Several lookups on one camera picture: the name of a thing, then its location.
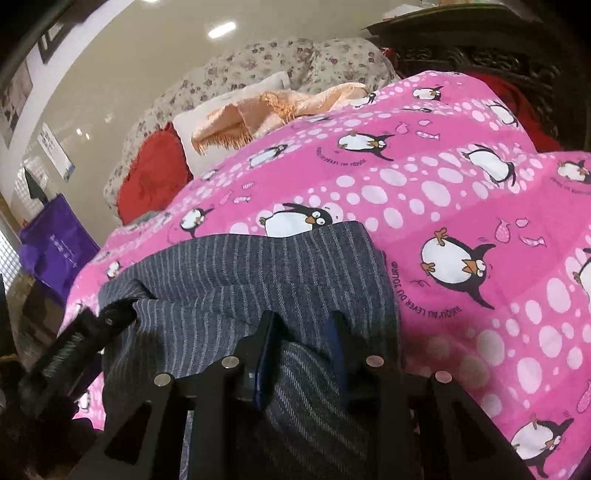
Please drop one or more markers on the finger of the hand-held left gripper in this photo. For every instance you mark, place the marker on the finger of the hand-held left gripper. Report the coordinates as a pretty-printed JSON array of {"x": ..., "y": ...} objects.
[{"x": 74, "y": 346}]

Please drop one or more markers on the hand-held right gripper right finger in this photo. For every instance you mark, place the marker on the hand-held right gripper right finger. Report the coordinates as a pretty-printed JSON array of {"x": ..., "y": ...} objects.
[{"x": 333, "y": 341}]

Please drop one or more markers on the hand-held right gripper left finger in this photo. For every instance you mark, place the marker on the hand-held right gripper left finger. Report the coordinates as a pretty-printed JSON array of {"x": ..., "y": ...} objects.
[{"x": 265, "y": 350}]

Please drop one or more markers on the grey striped garment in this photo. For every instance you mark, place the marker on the grey striped garment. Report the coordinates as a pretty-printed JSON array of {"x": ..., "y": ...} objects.
[{"x": 231, "y": 286}]

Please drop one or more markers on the purple bag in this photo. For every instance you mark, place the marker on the purple bag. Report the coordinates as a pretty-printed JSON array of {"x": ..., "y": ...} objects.
[{"x": 55, "y": 249}]

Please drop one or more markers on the pink penguin print blanket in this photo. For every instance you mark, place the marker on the pink penguin print blanket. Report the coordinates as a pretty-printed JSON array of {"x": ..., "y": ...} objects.
[{"x": 415, "y": 184}]

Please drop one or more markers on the red pillow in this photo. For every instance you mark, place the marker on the red pillow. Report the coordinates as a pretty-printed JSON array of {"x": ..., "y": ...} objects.
[{"x": 147, "y": 180}]

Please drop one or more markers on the peach fringed cloth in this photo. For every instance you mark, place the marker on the peach fringed cloth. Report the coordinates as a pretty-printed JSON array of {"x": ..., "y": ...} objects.
[{"x": 277, "y": 108}]

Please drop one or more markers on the white pillow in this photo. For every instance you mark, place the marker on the white pillow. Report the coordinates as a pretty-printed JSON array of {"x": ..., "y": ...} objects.
[{"x": 244, "y": 92}]

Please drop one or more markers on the floral bedding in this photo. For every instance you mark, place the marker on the floral bedding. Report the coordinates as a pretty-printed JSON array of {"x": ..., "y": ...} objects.
[{"x": 277, "y": 55}]

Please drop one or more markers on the red cloth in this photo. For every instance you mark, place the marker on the red cloth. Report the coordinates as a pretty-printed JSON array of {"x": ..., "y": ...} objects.
[{"x": 517, "y": 101}]

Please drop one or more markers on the dark carved wooden cabinet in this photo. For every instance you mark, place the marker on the dark carved wooden cabinet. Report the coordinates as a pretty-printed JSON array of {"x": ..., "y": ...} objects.
[{"x": 485, "y": 55}]

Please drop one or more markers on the blue and white wall notice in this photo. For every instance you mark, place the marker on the blue and white wall notice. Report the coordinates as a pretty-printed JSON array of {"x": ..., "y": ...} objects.
[{"x": 57, "y": 150}]

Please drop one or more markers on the wall poster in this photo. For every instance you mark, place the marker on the wall poster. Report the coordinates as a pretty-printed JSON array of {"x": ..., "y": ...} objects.
[{"x": 16, "y": 101}]

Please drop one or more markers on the framed wall picture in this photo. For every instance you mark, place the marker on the framed wall picture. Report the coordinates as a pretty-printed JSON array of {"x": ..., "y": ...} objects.
[{"x": 51, "y": 41}]

